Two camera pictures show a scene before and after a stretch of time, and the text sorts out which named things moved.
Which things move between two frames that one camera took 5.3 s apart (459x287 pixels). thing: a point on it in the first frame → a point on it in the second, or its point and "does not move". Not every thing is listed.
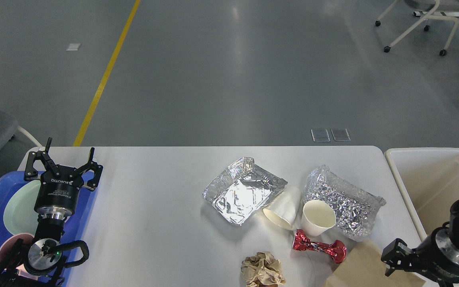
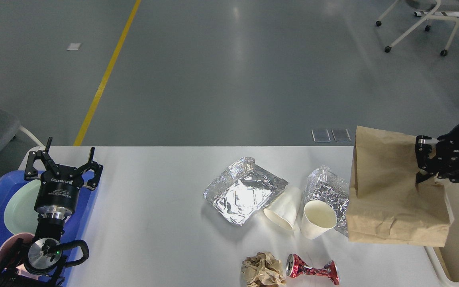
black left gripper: [57, 193] does not move
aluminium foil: [355, 210] does not move
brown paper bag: [365, 266] → [385, 204]
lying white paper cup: [282, 209] does not move
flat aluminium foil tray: [242, 191] does not move
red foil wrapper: [337, 250] → [296, 267]
